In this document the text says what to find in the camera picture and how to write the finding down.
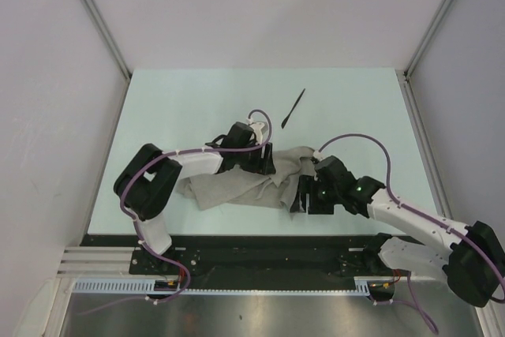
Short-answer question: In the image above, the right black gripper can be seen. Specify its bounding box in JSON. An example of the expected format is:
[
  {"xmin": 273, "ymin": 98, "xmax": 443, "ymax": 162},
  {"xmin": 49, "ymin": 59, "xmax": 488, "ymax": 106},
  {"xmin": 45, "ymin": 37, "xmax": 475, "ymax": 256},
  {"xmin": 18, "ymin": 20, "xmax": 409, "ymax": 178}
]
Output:
[{"xmin": 290, "ymin": 174, "xmax": 341, "ymax": 215}]

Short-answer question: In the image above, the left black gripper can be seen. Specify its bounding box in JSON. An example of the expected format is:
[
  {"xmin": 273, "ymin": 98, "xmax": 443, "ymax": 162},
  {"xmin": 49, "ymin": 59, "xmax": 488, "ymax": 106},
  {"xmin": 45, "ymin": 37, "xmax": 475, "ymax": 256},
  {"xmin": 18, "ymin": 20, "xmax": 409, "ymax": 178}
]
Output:
[{"xmin": 234, "ymin": 139, "xmax": 275, "ymax": 174}]

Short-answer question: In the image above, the grey cloth napkin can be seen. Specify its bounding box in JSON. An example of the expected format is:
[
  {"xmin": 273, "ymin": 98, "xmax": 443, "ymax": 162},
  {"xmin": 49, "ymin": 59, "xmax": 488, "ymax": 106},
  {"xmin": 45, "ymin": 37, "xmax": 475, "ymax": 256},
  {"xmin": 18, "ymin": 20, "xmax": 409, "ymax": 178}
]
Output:
[{"xmin": 176, "ymin": 146, "xmax": 315, "ymax": 211}]

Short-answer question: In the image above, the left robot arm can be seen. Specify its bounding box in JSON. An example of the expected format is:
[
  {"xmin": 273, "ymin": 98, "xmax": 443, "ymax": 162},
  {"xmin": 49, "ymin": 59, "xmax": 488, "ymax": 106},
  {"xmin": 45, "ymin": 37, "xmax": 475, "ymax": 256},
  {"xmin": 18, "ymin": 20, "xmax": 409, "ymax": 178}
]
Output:
[{"xmin": 114, "ymin": 119, "xmax": 275, "ymax": 274}]

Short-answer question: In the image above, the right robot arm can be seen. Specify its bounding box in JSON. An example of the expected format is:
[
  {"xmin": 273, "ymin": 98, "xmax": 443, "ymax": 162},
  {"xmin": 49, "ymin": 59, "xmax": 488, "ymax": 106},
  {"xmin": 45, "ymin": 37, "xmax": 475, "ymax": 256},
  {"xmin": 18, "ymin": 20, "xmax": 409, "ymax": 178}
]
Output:
[{"xmin": 290, "ymin": 155, "xmax": 504, "ymax": 308}]

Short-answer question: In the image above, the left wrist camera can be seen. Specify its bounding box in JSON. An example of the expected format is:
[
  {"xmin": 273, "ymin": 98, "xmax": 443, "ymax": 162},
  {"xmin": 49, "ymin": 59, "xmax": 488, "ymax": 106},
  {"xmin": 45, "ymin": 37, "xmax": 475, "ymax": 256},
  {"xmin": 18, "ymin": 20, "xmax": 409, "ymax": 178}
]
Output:
[{"xmin": 246, "ymin": 118, "xmax": 270, "ymax": 144}]

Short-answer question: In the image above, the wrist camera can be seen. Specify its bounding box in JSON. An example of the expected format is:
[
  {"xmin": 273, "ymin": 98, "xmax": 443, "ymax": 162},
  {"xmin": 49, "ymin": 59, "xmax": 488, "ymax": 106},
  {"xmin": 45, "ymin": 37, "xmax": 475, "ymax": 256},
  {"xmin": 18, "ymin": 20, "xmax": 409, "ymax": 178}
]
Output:
[
  {"xmin": 312, "ymin": 150, "xmax": 324, "ymax": 162},
  {"xmin": 246, "ymin": 118, "xmax": 270, "ymax": 144}
]

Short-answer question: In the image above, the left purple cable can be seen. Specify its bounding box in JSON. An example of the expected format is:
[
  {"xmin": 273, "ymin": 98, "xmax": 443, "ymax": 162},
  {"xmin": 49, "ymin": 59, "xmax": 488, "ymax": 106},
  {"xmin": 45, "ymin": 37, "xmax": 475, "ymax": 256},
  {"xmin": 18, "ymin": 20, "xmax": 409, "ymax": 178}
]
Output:
[{"xmin": 77, "ymin": 109, "xmax": 274, "ymax": 316}]

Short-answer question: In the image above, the purple cable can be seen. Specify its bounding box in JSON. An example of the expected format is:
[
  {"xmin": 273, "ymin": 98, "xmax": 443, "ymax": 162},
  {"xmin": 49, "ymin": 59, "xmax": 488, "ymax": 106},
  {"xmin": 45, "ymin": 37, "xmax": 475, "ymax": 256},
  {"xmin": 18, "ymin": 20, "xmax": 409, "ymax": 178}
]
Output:
[
  {"xmin": 77, "ymin": 109, "xmax": 274, "ymax": 316},
  {"xmin": 314, "ymin": 133, "xmax": 505, "ymax": 334}
]

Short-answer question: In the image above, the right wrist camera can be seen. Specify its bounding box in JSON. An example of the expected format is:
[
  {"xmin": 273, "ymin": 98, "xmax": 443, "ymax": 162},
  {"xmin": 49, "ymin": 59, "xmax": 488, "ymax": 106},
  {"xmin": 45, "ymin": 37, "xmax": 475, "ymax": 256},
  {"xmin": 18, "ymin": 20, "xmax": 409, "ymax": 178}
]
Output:
[{"xmin": 312, "ymin": 150, "xmax": 324, "ymax": 162}]

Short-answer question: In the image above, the light blue cable duct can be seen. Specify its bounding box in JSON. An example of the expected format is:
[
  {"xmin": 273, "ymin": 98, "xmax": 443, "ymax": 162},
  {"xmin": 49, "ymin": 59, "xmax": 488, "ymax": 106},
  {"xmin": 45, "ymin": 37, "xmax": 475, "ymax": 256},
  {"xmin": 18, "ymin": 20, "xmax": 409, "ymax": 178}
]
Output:
[{"xmin": 72, "ymin": 278, "xmax": 370, "ymax": 297}]

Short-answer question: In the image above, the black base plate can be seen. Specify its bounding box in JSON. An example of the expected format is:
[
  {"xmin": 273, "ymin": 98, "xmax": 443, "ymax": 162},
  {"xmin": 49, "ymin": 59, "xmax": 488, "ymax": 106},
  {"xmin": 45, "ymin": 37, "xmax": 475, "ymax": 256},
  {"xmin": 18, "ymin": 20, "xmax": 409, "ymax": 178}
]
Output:
[{"xmin": 81, "ymin": 234, "xmax": 406, "ymax": 290}]

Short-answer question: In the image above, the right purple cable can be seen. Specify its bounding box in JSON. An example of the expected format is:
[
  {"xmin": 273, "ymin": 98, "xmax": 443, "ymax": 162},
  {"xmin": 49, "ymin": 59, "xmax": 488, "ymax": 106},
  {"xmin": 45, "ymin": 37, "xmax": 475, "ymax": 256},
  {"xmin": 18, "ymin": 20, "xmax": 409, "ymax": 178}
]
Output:
[{"xmin": 314, "ymin": 133, "xmax": 505, "ymax": 334}]

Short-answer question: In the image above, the right side aluminium rail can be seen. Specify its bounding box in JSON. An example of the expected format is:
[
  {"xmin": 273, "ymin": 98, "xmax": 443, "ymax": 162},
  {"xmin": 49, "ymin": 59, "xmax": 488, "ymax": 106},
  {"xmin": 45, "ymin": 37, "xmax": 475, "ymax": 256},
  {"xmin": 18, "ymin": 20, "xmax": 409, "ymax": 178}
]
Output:
[{"xmin": 396, "ymin": 70, "xmax": 454, "ymax": 219}]

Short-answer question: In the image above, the aluminium rail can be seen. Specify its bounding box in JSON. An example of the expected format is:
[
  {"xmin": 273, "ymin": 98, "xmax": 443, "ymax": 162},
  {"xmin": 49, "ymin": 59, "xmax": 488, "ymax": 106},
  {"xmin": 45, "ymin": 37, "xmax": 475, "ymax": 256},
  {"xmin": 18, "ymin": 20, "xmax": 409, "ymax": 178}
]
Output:
[
  {"xmin": 396, "ymin": 70, "xmax": 454, "ymax": 219},
  {"xmin": 57, "ymin": 245, "xmax": 137, "ymax": 277}
]

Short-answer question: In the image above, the front aluminium rail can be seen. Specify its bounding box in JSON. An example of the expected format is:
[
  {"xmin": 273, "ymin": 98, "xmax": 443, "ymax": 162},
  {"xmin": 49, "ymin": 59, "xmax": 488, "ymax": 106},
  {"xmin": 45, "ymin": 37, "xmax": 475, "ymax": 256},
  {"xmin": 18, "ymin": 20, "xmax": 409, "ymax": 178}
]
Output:
[{"xmin": 57, "ymin": 245, "xmax": 137, "ymax": 277}]

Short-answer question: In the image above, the left aluminium frame post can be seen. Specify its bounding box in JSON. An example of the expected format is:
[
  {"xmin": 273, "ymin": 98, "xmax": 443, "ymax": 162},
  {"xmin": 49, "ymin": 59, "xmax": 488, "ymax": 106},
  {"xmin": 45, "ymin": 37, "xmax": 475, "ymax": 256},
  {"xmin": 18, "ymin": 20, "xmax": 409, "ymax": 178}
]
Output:
[{"xmin": 80, "ymin": 0, "xmax": 133, "ymax": 83}]

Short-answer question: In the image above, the aluminium frame post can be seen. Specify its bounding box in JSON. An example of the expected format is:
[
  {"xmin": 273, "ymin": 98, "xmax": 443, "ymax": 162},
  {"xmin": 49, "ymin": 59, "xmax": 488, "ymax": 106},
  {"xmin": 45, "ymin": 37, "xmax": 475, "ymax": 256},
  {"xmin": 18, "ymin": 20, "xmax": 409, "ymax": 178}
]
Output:
[
  {"xmin": 80, "ymin": 0, "xmax": 133, "ymax": 83},
  {"xmin": 403, "ymin": 0, "xmax": 457, "ymax": 80}
]

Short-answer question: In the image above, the right aluminium frame post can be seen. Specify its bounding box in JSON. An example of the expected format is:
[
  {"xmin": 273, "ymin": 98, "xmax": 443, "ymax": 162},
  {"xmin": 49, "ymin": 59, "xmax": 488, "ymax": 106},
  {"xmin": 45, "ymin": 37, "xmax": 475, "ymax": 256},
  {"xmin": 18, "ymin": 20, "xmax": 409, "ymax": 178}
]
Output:
[{"xmin": 403, "ymin": 0, "xmax": 457, "ymax": 80}]

